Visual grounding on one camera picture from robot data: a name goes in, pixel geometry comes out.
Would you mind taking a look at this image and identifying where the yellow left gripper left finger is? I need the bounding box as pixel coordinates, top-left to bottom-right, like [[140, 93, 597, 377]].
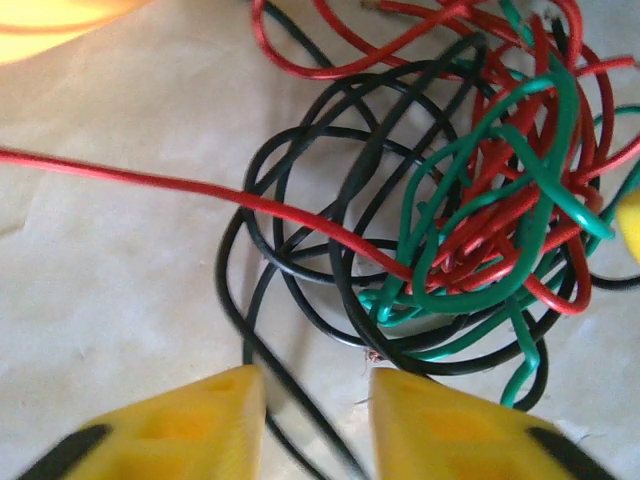
[[19, 363, 267, 480]]

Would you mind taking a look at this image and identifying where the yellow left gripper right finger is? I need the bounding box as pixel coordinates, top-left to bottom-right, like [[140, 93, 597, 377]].
[[368, 366, 621, 480]]

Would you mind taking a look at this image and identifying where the green cable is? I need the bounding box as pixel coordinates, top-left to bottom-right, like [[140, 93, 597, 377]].
[[357, 0, 640, 409]]

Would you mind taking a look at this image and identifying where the long red cable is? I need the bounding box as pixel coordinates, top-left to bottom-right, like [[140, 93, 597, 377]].
[[0, 147, 416, 284]]

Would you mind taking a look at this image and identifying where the black cable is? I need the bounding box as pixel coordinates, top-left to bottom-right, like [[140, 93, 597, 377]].
[[214, 0, 640, 480]]

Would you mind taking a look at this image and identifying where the orange plastic container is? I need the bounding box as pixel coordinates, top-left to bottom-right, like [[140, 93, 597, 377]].
[[0, 0, 146, 66]]

